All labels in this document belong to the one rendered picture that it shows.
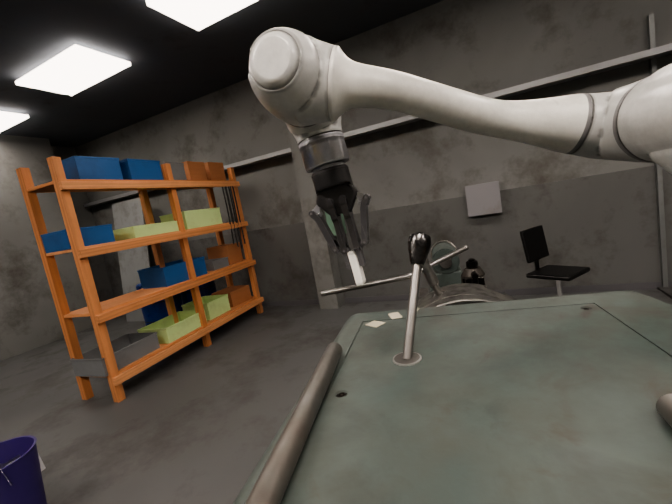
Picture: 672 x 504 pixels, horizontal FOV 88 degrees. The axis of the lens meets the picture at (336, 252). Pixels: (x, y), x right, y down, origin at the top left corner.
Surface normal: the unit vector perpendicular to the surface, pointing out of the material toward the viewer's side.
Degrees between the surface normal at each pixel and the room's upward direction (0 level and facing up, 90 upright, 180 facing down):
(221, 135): 90
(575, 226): 90
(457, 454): 0
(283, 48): 88
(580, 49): 90
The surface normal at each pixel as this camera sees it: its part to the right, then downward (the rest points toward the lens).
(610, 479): -0.18, -0.98
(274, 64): -0.29, 0.11
